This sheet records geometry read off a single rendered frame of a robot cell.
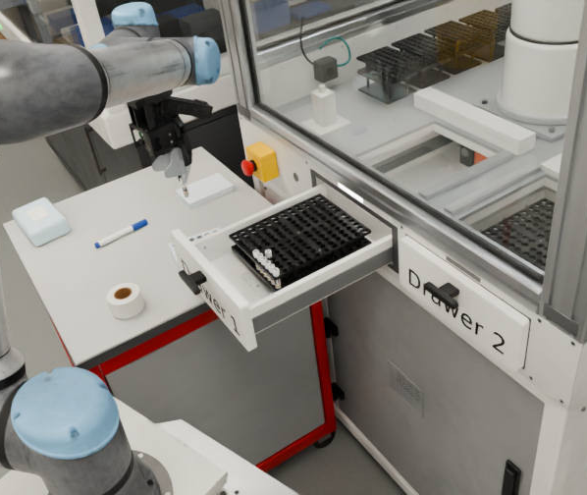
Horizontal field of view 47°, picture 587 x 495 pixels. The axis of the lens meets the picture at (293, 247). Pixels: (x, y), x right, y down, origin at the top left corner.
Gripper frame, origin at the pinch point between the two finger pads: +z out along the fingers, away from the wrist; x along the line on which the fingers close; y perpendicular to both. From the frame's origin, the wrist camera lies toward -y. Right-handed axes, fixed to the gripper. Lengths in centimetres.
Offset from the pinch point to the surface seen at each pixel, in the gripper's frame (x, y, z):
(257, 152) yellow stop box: -3.9, -22.5, 6.6
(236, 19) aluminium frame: -10.5, -27.6, -22.0
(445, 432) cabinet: 55, -16, 53
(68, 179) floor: -200, -44, 98
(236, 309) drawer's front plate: 34.1, 15.4, 6.7
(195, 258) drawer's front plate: 19.2, 12.4, 4.9
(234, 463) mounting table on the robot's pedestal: 48, 30, 22
